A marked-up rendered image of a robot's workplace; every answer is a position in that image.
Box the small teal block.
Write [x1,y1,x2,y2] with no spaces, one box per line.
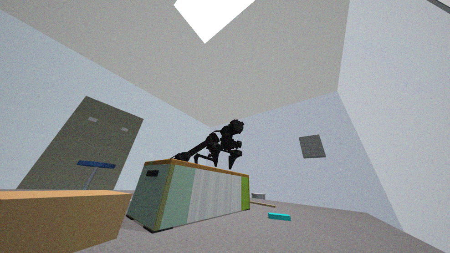
[268,213,291,221]

